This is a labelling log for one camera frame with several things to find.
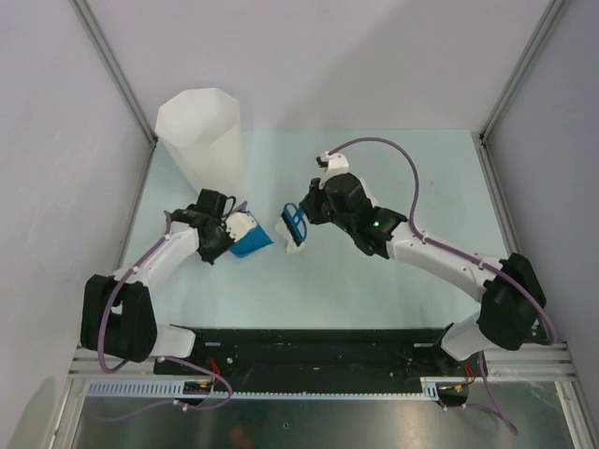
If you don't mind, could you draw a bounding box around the blue hand brush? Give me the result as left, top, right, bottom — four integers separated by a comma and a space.
281, 202, 307, 247

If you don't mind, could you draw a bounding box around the aluminium corner post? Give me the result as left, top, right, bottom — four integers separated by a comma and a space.
479, 0, 570, 144
69, 0, 158, 146

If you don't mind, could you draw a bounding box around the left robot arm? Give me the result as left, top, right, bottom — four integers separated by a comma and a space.
80, 189, 239, 374

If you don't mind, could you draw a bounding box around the blue plastic dustpan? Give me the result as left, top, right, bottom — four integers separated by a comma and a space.
229, 217, 273, 258

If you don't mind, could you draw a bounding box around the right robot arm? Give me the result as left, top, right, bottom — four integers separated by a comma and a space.
299, 173, 551, 375

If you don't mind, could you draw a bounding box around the right aluminium corner post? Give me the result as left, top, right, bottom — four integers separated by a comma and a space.
479, 0, 570, 144

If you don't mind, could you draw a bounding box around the grey slotted cable duct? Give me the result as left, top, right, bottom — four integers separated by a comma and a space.
84, 376, 441, 399

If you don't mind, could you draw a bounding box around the left aluminium corner post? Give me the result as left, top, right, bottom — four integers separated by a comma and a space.
69, 0, 158, 146

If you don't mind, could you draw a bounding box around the paper scrap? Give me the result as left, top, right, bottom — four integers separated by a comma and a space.
275, 217, 303, 254

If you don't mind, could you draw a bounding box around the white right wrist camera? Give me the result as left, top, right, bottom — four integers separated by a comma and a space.
316, 152, 349, 184

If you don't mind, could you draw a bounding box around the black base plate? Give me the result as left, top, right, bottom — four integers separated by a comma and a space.
183, 328, 477, 376

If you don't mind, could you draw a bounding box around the white translucent tall bin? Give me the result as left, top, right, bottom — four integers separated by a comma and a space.
154, 88, 246, 196

